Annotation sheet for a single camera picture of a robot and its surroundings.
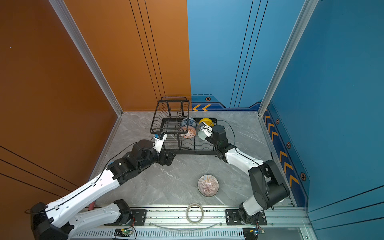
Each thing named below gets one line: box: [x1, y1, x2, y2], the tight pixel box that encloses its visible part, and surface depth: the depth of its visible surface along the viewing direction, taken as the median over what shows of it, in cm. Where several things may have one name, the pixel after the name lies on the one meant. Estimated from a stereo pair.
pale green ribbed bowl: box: [197, 129, 208, 141], surface depth 93 cm
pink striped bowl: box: [197, 174, 220, 197], surface depth 82 cm
